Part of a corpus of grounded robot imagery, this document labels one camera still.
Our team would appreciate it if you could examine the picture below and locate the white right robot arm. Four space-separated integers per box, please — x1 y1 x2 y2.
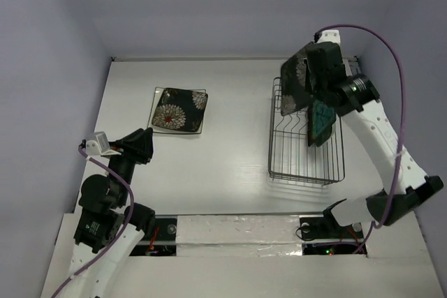
306 41 444 237

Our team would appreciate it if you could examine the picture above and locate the black floral square plate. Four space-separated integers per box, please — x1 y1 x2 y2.
152 87 209 133

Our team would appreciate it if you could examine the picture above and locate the white square plate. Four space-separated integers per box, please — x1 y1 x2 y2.
148 86 207 135

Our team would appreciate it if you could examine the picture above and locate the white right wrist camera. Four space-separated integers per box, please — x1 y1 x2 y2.
314 29 341 45

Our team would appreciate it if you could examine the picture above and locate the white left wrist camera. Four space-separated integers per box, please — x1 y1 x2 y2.
80 131 121 157

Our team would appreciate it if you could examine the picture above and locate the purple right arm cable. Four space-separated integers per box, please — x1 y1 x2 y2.
314 24 408 254

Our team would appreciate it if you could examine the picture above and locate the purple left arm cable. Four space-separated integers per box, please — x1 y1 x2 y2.
52 144 135 298

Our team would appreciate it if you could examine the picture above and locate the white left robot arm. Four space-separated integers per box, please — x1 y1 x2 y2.
54 128 156 297

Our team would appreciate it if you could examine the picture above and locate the white foam front block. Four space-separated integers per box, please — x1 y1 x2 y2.
175 215 302 258

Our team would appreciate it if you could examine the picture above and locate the metal wire dish rack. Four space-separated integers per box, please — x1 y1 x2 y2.
268 77 346 185

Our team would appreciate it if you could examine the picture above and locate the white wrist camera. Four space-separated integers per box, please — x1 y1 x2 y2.
80 131 121 157
314 29 341 45

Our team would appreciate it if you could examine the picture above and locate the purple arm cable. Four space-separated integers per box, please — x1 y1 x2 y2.
314 24 408 254
52 144 135 298

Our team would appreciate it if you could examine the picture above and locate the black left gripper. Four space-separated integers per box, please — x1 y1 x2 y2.
105 125 154 204

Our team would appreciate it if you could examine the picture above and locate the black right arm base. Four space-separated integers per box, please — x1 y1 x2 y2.
295 200 364 242

